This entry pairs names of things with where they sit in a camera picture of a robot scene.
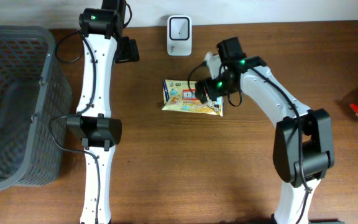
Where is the yellow wet wipes pack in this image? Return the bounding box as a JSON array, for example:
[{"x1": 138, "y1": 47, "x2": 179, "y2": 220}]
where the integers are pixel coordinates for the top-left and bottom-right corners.
[{"x1": 162, "y1": 80, "x2": 224, "y2": 116}]

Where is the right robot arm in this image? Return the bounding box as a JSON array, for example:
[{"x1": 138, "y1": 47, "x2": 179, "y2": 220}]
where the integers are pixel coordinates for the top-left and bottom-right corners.
[{"x1": 195, "y1": 37, "x2": 334, "y2": 223}]

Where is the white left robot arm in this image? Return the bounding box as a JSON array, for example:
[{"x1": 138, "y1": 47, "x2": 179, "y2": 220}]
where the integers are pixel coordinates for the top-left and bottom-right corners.
[{"x1": 67, "y1": 1, "x2": 140, "y2": 224}]

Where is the white barcode scanner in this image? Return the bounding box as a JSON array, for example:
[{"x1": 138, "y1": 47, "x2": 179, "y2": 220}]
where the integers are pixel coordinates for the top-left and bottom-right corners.
[{"x1": 167, "y1": 15, "x2": 192, "y2": 57}]

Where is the grey plastic basket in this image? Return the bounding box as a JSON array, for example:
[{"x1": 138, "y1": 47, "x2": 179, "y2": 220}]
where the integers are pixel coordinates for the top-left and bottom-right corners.
[{"x1": 0, "y1": 26, "x2": 72, "y2": 190}]

